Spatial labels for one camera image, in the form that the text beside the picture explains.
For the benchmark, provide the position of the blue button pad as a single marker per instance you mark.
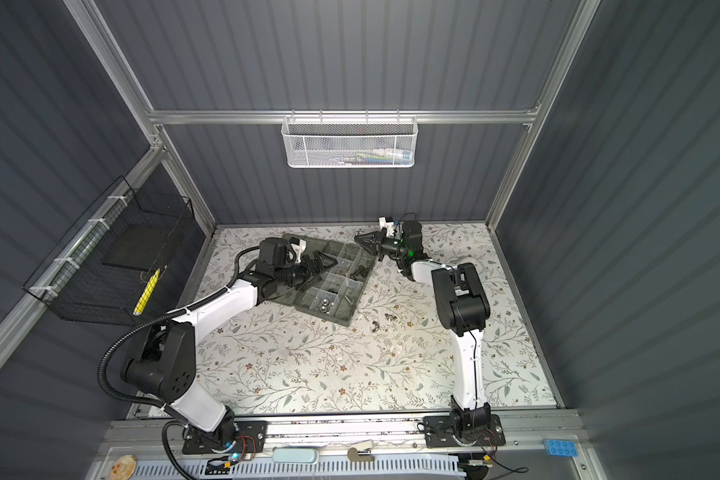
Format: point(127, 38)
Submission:
point(560, 448)

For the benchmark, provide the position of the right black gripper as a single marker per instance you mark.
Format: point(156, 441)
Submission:
point(377, 241)

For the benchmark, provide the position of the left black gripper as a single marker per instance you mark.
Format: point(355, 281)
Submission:
point(312, 274)

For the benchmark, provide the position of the pens in white basket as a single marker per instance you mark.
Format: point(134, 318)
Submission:
point(379, 157)

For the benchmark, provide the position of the round wooden disc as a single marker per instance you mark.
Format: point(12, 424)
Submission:
point(123, 468)

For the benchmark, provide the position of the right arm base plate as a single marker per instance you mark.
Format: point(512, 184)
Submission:
point(440, 432)

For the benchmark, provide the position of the clear divided organizer box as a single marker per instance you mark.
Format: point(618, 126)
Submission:
point(333, 296)

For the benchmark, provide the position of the white wire mesh basket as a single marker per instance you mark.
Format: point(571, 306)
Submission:
point(311, 145)

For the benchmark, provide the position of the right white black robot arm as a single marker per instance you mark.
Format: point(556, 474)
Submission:
point(462, 307)

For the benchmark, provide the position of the light teal flat box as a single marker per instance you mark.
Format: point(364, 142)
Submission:
point(295, 455)

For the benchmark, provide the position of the black wire wall basket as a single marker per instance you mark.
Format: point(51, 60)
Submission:
point(100, 274)

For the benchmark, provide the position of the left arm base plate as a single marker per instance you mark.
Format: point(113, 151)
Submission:
point(246, 437)

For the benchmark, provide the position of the yellow marker pen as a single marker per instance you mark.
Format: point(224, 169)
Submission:
point(146, 294)

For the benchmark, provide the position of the floral table mat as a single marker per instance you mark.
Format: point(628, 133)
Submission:
point(275, 359)

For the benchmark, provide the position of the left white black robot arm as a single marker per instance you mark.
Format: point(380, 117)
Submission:
point(162, 361)

